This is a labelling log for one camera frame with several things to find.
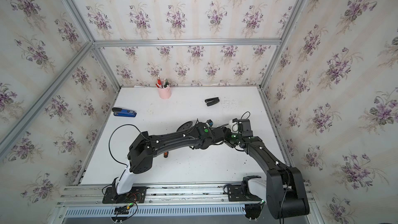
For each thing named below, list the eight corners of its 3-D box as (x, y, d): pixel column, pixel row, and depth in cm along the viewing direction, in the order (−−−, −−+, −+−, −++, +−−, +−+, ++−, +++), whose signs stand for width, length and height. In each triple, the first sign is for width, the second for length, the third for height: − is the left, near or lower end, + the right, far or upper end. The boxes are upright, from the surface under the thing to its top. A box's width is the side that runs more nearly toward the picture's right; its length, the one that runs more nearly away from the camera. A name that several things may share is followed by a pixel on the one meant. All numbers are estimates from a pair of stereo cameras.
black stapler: (207, 106, 111) (207, 104, 109) (204, 101, 114) (205, 99, 112) (220, 102, 113) (220, 100, 111) (217, 98, 116) (217, 96, 114)
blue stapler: (113, 115, 106) (110, 111, 103) (116, 111, 108) (113, 107, 105) (135, 117, 105) (132, 113, 102) (136, 113, 107) (134, 109, 104)
